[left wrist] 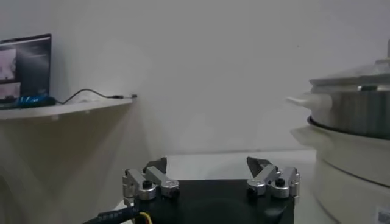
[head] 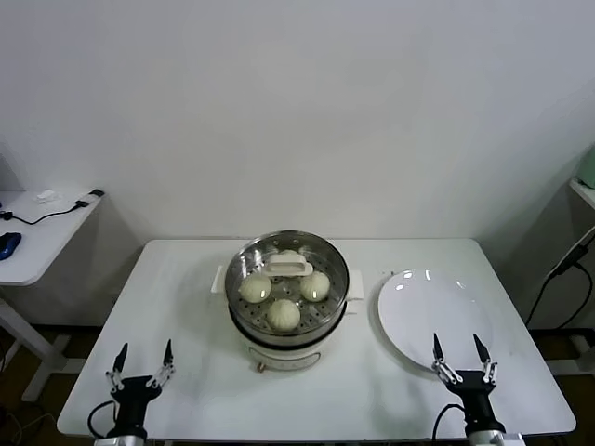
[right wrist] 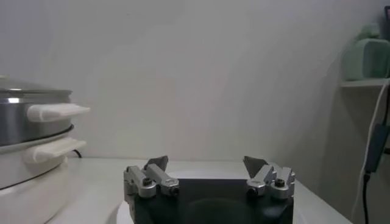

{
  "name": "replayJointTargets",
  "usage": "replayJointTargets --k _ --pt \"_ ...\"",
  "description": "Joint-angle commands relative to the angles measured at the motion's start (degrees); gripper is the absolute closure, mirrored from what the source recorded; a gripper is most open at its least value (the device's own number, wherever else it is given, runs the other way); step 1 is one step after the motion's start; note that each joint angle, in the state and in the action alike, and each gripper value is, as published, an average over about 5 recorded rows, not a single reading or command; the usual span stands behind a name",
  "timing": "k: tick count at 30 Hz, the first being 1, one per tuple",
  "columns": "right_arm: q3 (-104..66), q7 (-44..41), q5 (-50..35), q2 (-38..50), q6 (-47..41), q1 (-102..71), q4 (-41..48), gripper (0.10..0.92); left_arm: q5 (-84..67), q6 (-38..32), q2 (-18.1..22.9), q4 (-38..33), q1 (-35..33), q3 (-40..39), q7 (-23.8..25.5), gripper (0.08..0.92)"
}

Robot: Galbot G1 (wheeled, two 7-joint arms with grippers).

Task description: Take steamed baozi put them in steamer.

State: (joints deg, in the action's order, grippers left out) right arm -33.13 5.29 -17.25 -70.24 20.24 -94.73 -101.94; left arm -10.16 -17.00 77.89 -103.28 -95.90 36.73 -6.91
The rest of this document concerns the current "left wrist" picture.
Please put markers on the laptop screen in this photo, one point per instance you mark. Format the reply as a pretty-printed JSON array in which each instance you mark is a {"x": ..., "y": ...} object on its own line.
[{"x": 33, "y": 67}]

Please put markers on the white side table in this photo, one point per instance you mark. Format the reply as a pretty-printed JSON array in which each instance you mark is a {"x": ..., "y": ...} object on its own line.
[{"x": 61, "y": 110}]

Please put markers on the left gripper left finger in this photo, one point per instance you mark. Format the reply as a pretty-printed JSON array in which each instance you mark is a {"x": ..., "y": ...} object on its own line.
[{"x": 143, "y": 185}]

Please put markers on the white electric pot base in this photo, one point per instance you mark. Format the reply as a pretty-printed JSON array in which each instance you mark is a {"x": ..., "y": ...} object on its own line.
[{"x": 350, "y": 170}]

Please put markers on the blue computer mouse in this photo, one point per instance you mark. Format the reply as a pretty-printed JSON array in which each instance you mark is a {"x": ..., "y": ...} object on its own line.
[{"x": 33, "y": 101}]

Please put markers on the glass pot lid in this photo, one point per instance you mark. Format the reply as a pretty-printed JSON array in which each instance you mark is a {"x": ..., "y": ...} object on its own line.
[{"x": 359, "y": 76}]

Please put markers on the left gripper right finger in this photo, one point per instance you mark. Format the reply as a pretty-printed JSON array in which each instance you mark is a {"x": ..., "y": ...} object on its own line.
[{"x": 274, "y": 182}]

